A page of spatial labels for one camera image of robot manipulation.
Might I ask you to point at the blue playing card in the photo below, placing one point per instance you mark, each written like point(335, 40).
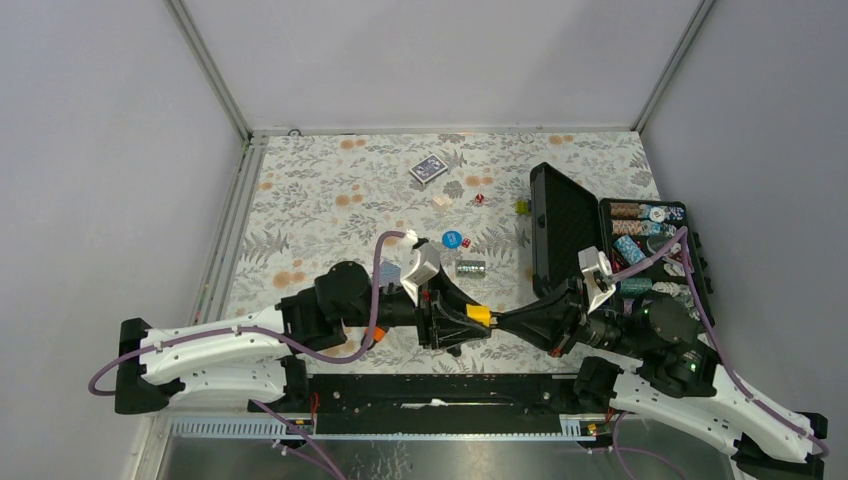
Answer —
point(389, 274)

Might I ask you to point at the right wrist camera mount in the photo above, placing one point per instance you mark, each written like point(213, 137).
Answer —
point(597, 273)

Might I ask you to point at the black poker chip case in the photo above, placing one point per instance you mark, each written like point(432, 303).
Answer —
point(567, 218)

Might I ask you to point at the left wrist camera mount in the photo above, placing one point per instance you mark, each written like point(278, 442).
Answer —
point(421, 263)

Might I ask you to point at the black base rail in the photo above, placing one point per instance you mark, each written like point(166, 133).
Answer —
point(382, 404)

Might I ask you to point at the yellow padlock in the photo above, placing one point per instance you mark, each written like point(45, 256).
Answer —
point(482, 315)

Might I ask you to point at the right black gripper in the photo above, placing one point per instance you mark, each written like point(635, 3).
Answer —
point(537, 322)

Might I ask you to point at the yellow green small die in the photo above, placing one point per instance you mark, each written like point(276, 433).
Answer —
point(522, 207)

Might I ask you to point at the patterned poker chip roll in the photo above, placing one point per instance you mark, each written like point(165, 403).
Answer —
point(470, 269)

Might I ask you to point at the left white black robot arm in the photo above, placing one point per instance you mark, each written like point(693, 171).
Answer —
point(253, 357)

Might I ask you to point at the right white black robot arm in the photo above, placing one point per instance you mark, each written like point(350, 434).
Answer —
point(678, 380)

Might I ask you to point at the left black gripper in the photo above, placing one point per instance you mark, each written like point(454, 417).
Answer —
point(435, 322)

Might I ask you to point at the blue playing card deck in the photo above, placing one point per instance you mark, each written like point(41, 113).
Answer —
point(428, 169)

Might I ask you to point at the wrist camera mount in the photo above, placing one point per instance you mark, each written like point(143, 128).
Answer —
point(421, 263)
point(597, 273)

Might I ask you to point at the floral tablecloth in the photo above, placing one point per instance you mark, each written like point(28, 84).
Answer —
point(321, 200)

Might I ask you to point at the blue round poker chip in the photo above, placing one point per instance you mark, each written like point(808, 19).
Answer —
point(452, 239)

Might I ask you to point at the orange padlock with key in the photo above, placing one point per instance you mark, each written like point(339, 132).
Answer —
point(372, 336)

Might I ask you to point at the translucent small cube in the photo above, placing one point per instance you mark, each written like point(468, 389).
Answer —
point(441, 203)

